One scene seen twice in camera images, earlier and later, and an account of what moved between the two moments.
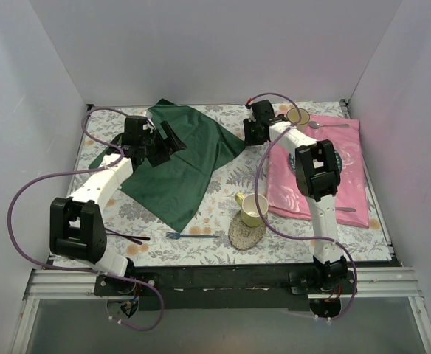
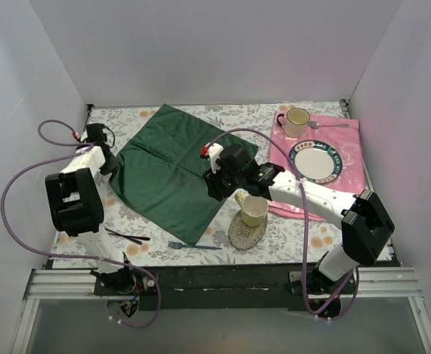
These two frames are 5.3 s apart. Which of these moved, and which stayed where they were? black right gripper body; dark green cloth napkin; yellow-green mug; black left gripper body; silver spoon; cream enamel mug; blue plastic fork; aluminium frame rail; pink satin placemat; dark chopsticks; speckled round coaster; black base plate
Moved: dark green cloth napkin; black left gripper body; black right gripper body; blue plastic fork
Stayed: black base plate; silver spoon; speckled round coaster; pink satin placemat; yellow-green mug; aluminium frame rail; cream enamel mug; dark chopsticks
